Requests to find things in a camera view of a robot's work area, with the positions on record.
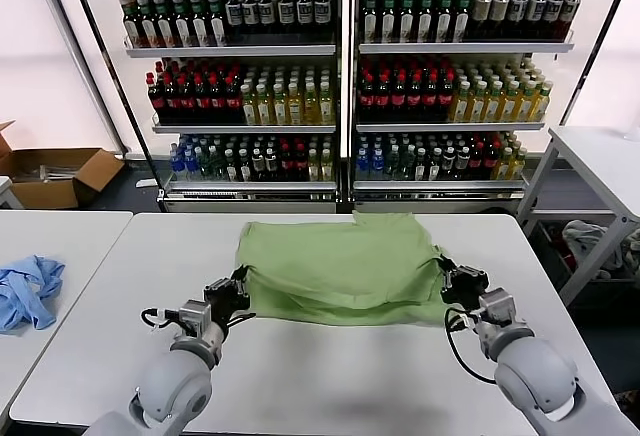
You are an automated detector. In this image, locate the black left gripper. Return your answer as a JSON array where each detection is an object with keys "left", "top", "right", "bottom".
[{"left": 202, "top": 265, "right": 251, "bottom": 328}]

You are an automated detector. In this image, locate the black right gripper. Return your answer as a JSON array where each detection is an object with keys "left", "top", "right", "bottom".
[{"left": 433, "top": 254, "right": 490, "bottom": 307}]

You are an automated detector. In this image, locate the green polo shirt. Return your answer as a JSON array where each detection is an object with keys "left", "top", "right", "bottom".
[{"left": 234, "top": 209, "right": 454, "bottom": 328}]

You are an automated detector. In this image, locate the grey white clothes pile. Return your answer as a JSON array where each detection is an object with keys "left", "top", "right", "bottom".
[{"left": 560, "top": 219, "right": 625, "bottom": 273}]

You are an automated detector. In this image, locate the grey metal shelving unit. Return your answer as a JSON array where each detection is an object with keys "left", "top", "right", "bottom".
[
  {"left": 348, "top": 0, "right": 601, "bottom": 215},
  {"left": 94, "top": 0, "right": 350, "bottom": 215}
]

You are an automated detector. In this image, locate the grey metal shelf board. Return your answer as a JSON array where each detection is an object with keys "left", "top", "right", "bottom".
[
  {"left": 353, "top": 180, "right": 526, "bottom": 193},
  {"left": 162, "top": 180, "right": 339, "bottom": 195},
  {"left": 355, "top": 121, "right": 546, "bottom": 135},
  {"left": 124, "top": 44, "right": 337, "bottom": 60},
  {"left": 152, "top": 123, "right": 337, "bottom": 136},
  {"left": 358, "top": 42, "right": 575, "bottom": 56}
]

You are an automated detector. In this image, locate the dark storage basket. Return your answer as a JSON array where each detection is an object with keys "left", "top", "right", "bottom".
[{"left": 533, "top": 219, "right": 640, "bottom": 310}]

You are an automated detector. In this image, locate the red capped cola bottle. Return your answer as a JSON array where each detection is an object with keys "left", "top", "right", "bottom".
[
  {"left": 223, "top": 75, "right": 244, "bottom": 126},
  {"left": 208, "top": 75, "right": 226, "bottom": 126},
  {"left": 482, "top": 141, "right": 499, "bottom": 182},
  {"left": 421, "top": 74, "right": 439, "bottom": 124},
  {"left": 437, "top": 74, "right": 455, "bottom": 124},
  {"left": 374, "top": 74, "right": 392, "bottom": 124},
  {"left": 293, "top": 143, "right": 308, "bottom": 183},
  {"left": 358, "top": 74, "right": 377, "bottom": 124},
  {"left": 146, "top": 73, "right": 166, "bottom": 126},
  {"left": 278, "top": 143, "right": 294, "bottom": 183},
  {"left": 193, "top": 75, "right": 211, "bottom": 126},
  {"left": 177, "top": 75, "right": 196, "bottom": 126},
  {"left": 469, "top": 141, "right": 484, "bottom": 182},
  {"left": 390, "top": 74, "right": 408, "bottom": 124},
  {"left": 162, "top": 74, "right": 181, "bottom": 126},
  {"left": 405, "top": 74, "right": 423, "bottom": 124}
]

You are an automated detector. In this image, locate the yellow juice bottle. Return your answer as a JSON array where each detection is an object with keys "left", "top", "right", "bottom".
[
  {"left": 240, "top": 85, "right": 257, "bottom": 126},
  {"left": 271, "top": 84, "right": 289, "bottom": 126},
  {"left": 303, "top": 83, "right": 320, "bottom": 126},
  {"left": 467, "top": 83, "right": 487, "bottom": 124},
  {"left": 449, "top": 83, "right": 471, "bottom": 124},
  {"left": 255, "top": 85, "right": 272, "bottom": 126},
  {"left": 318, "top": 82, "right": 336, "bottom": 126},
  {"left": 529, "top": 84, "right": 551, "bottom": 124},
  {"left": 287, "top": 84, "right": 304, "bottom": 126},
  {"left": 483, "top": 83, "right": 503, "bottom": 124},
  {"left": 498, "top": 83, "right": 519, "bottom": 124},
  {"left": 514, "top": 83, "right": 535, "bottom": 124}
]

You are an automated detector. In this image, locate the white side table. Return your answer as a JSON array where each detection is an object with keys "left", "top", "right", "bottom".
[{"left": 0, "top": 210, "right": 135, "bottom": 410}]

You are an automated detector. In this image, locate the dark green cloth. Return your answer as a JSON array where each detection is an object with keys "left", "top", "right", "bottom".
[{"left": 622, "top": 228, "right": 640, "bottom": 275}]

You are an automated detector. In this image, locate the clear plastic packaging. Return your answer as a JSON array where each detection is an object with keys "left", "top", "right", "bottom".
[{"left": 38, "top": 164, "right": 81, "bottom": 181}]

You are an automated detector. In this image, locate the open brown cardboard box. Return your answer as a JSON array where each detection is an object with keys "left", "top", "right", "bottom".
[{"left": 0, "top": 148, "right": 126, "bottom": 211}]

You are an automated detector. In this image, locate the crumpled light blue garment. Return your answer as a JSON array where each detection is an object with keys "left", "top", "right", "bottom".
[{"left": 0, "top": 254, "right": 67, "bottom": 335}]

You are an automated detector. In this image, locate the black metal pole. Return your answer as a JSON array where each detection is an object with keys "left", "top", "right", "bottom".
[
  {"left": 63, "top": 0, "right": 166, "bottom": 213},
  {"left": 558, "top": 0, "right": 637, "bottom": 128}
]

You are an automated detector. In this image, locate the green capped tea bottle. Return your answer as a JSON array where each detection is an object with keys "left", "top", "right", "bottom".
[
  {"left": 434, "top": 0, "right": 454, "bottom": 46},
  {"left": 171, "top": 0, "right": 194, "bottom": 50},
  {"left": 206, "top": 0, "right": 228, "bottom": 49},
  {"left": 452, "top": 0, "right": 472, "bottom": 45},
  {"left": 379, "top": 0, "right": 399, "bottom": 46},
  {"left": 416, "top": 0, "right": 435, "bottom": 46},
  {"left": 136, "top": 0, "right": 160, "bottom": 51},
  {"left": 397, "top": 0, "right": 417, "bottom": 46},
  {"left": 188, "top": 0, "right": 211, "bottom": 50},
  {"left": 121, "top": 0, "right": 142, "bottom": 51},
  {"left": 152, "top": 0, "right": 177, "bottom": 50},
  {"left": 361, "top": 0, "right": 380, "bottom": 46}
]

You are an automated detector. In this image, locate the white furniture corner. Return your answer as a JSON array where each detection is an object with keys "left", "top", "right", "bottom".
[{"left": 0, "top": 177, "right": 22, "bottom": 211}]

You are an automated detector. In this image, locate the white capped dark tea bottle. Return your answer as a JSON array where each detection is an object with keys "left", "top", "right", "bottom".
[
  {"left": 471, "top": 0, "right": 492, "bottom": 42},
  {"left": 276, "top": 0, "right": 297, "bottom": 46},
  {"left": 224, "top": 0, "right": 245, "bottom": 46},
  {"left": 489, "top": 0, "right": 510, "bottom": 42},
  {"left": 542, "top": 0, "right": 564, "bottom": 43},
  {"left": 313, "top": 0, "right": 333, "bottom": 46},
  {"left": 295, "top": 0, "right": 315, "bottom": 46},
  {"left": 524, "top": 0, "right": 546, "bottom": 43},
  {"left": 559, "top": 0, "right": 582, "bottom": 43},
  {"left": 258, "top": 0, "right": 278, "bottom": 46},
  {"left": 507, "top": 0, "right": 528, "bottom": 42},
  {"left": 242, "top": 0, "right": 261, "bottom": 46}
]

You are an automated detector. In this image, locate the grey metal pole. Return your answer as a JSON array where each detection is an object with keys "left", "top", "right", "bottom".
[{"left": 33, "top": 0, "right": 129, "bottom": 157}]

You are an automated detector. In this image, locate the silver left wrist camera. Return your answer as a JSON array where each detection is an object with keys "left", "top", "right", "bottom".
[{"left": 177, "top": 299, "right": 214, "bottom": 336}]

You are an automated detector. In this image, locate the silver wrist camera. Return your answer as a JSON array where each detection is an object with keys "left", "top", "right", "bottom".
[
  {"left": 177, "top": 299, "right": 214, "bottom": 336},
  {"left": 477, "top": 288, "right": 517, "bottom": 326}
]

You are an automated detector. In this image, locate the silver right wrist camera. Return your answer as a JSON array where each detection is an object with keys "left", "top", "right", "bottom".
[{"left": 477, "top": 288, "right": 517, "bottom": 326}]

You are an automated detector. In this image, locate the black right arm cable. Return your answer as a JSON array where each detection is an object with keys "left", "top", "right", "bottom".
[{"left": 443, "top": 305, "right": 501, "bottom": 385}]

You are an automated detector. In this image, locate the black left camera cable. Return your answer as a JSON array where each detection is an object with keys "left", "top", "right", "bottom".
[{"left": 141, "top": 308, "right": 176, "bottom": 330}]

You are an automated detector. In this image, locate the grey metal frame table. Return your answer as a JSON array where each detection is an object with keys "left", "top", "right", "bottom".
[{"left": 514, "top": 125, "right": 640, "bottom": 307}]

